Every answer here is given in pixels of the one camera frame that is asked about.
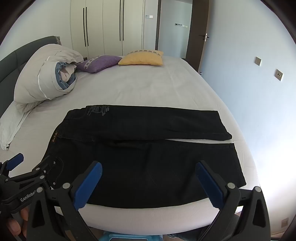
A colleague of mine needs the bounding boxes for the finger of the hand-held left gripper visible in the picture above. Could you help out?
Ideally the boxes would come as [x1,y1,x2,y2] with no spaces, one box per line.
[0,153,24,180]
[10,156,59,189]

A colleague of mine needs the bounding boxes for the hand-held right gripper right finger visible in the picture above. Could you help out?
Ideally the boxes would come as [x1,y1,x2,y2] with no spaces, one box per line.
[195,160,271,241]

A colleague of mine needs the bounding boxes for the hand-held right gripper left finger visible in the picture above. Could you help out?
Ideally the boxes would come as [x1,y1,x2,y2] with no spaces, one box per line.
[27,161,103,241]

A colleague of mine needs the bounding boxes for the black pants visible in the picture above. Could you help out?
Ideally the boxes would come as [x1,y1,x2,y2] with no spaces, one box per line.
[45,105,247,209]

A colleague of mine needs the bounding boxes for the person's left hand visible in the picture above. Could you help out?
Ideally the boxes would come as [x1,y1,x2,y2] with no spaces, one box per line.
[6,207,29,238]

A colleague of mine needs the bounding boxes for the white pillow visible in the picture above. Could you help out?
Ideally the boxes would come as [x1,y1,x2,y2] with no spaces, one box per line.
[0,102,35,151]

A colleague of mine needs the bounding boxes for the blue plastic box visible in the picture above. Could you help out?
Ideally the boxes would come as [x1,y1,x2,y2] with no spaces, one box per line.
[103,230,162,241]

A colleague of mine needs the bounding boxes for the rolled beige duvet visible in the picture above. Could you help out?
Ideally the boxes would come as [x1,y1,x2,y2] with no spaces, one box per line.
[14,44,84,114]

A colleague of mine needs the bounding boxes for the grey upholstered headboard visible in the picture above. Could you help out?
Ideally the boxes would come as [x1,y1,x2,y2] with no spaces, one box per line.
[0,36,61,116]

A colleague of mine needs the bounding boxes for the white bed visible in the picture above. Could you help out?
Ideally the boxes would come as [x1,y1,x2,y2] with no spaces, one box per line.
[0,54,258,232]

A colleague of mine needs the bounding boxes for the purple cushion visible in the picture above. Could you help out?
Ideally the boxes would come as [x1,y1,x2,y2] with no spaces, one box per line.
[76,55,122,73]

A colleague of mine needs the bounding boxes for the yellow cushion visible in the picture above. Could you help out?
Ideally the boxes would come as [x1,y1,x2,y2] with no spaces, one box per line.
[118,50,164,66]

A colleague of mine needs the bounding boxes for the cream wardrobe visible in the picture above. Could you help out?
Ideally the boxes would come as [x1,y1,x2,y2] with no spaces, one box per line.
[70,0,160,59]

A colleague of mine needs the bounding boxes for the dark brown door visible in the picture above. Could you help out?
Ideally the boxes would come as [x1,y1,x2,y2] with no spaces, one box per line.
[185,0,210,72]

